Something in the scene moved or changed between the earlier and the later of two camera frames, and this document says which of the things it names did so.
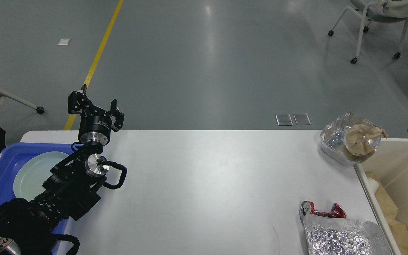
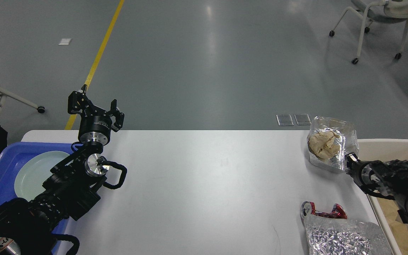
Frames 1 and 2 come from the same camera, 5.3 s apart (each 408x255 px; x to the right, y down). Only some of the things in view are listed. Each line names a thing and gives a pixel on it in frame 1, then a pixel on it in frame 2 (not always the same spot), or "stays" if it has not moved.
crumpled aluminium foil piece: [338, 236] stays
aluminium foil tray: [351, 139] to [329, 140]
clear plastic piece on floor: [302, 119] stays
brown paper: [362, 140] to [325, 144]
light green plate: [28, 180] stays
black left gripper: [95, 124] stays
